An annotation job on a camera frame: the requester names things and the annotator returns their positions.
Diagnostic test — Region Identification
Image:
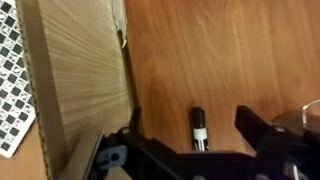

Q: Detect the wooden table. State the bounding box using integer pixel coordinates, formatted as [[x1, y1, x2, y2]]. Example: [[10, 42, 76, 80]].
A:
[[0, 0, 320, 180]]

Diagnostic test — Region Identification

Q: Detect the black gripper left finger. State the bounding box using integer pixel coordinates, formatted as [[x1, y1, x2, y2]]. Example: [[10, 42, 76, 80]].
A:
[[128, 106, 143, 134]]

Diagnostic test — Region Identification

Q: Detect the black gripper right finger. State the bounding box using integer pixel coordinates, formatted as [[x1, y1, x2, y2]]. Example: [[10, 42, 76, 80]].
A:
[[234, 104, 271, 151]]

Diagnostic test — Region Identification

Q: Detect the brown cardboard box panel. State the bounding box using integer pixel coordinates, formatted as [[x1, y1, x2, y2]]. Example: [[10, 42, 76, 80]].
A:
[[15, 0, 138, 180]]

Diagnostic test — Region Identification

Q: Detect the black marker with white label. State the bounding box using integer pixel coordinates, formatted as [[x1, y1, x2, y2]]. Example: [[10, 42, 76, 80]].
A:
[[190, 106, 210, 153]]

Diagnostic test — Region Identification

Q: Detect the black white checkerboard sheet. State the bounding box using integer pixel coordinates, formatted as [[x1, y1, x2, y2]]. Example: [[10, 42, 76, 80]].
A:
[[0, 0, 37, 159]]

